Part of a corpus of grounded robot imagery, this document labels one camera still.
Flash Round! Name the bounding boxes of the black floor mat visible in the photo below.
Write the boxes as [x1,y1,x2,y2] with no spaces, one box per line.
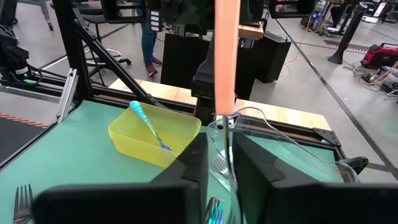
[0,118,49,164]

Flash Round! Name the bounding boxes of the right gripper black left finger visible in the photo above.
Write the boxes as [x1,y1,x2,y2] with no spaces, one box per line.
[30,132,209,224]

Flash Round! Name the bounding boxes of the black frame bracket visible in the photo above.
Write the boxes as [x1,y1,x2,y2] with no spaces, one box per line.
[340,156,370,175]

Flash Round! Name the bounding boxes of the black office chair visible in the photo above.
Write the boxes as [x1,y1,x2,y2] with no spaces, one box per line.
[76,12,133,80]

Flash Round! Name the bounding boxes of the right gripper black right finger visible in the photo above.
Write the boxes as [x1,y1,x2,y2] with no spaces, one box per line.
[231,132,398,224]

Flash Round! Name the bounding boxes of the black floor stand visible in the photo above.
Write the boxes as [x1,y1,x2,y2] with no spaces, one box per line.
[327,2,368,65]

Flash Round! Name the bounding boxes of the yellow plastic bin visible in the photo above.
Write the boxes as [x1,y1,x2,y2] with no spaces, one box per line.
[108,101,203,169]

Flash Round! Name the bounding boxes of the person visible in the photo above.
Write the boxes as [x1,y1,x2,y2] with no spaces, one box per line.
[140,21,163,78]

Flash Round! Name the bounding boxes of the wooden handled silver fork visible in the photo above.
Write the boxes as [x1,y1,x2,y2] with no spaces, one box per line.
[205,0,242,195]

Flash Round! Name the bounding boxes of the black device with label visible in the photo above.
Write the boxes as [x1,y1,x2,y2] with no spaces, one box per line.
[0,24,43,88]

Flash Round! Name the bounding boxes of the black computer tower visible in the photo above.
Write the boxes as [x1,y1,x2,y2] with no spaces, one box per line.
[245,30,292,84]
[160,33,212,91]

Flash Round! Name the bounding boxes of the clear plastic container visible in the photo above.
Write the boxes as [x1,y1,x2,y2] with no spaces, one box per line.
[205,106,363,224]

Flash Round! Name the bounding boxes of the tangled floor cables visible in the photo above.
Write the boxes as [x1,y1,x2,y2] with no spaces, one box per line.
[341,60,398,103]

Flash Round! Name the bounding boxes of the red tool case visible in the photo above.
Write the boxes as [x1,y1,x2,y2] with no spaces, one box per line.
[360,42,398,70]

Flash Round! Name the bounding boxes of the iridescent rainbow metal fork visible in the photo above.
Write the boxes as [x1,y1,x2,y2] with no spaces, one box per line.
[203,196,225,224]
[129,100,172,152]
[12,184,34,224]

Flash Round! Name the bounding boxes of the green table mat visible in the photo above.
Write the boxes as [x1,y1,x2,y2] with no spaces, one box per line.
[0,100,346,224]

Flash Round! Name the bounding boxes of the silver aluminium frame bracket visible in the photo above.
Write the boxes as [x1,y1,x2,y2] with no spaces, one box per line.
[55,68,79,124]

